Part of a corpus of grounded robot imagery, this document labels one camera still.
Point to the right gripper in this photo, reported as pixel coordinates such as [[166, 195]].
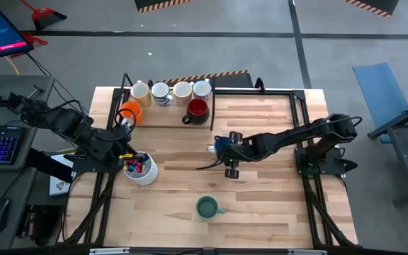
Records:
[[243, 152]]

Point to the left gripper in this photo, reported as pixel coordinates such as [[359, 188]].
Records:
[[122, 140]]

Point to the orange and white mug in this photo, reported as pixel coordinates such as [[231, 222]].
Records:
[[133, 106]]

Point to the yellow dotted white mug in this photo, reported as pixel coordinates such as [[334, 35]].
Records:
[[140, 90]]

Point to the blue striped white mug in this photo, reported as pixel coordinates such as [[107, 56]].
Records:
[[161, 90]]

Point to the mint green faceted mug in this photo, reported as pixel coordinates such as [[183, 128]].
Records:
[[207, 208]]

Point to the red lattice mug blue rim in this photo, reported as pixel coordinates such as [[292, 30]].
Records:
[[202, 88]]

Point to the red floral mug yellow rim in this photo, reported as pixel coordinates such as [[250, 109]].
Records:
[[182, 90]]

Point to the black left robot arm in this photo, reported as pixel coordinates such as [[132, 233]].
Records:
[[73, 127]]

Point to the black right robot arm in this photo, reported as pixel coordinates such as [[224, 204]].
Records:
[[296, 134]]

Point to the black marker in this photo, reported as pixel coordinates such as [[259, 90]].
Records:
[[145, 158]]

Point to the blue marker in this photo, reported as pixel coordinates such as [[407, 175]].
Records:
[[129, 169]]

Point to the white textured pen holder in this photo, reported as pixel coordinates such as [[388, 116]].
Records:
[[149, 175]]

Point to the wooden shelf riser black legs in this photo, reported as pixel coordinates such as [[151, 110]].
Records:
[[165, 118]]

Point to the white printed box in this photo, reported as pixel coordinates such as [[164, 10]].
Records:
[[59, 184]]

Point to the black armrest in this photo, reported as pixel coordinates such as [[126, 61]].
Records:
[[48, 165]]

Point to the grey metal rod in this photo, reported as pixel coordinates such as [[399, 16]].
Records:
[[34, 93]]

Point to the grey desk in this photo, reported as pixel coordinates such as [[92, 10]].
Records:
[[9, 184]]

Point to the red black broom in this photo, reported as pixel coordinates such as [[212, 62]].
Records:
[[48, 16]]

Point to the blue floor mat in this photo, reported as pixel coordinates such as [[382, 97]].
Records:
[[381, 95]]

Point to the black metal table frame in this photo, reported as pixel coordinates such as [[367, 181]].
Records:
[[260, 93]]

